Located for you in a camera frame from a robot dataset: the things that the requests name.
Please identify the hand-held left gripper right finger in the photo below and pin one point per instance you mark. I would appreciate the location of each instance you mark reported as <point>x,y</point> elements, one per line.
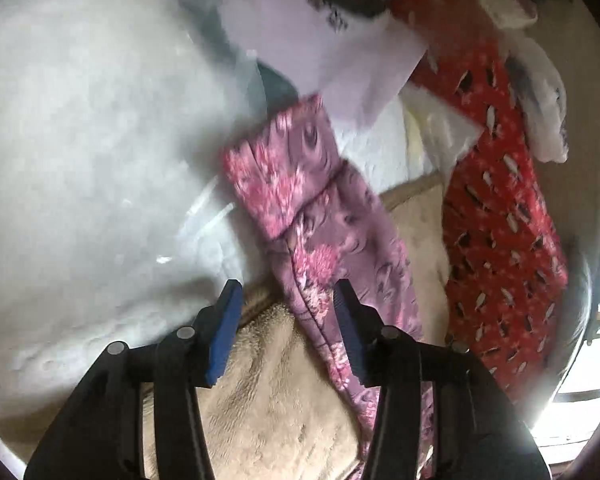
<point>352,345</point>

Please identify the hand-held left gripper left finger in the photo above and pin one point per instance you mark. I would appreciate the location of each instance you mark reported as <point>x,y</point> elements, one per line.
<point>225,335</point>

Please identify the purple floral pants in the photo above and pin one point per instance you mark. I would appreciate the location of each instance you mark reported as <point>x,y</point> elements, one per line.
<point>330,240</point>

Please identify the beige plush blanket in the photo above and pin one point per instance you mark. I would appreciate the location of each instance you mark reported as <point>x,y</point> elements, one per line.
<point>280,410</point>

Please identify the red patterned cloth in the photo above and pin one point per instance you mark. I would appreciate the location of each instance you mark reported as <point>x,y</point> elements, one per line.
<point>500,240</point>

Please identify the large white bedding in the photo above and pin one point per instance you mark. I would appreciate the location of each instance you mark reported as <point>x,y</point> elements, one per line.
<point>80,160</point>

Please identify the white folded cloth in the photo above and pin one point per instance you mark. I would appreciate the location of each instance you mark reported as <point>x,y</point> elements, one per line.
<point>430,130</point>

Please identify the pale lavender printed cloth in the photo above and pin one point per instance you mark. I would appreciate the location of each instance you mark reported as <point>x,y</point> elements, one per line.
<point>360,60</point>

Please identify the white crumpled cloth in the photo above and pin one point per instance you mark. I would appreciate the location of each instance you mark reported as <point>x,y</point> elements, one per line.
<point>545,110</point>

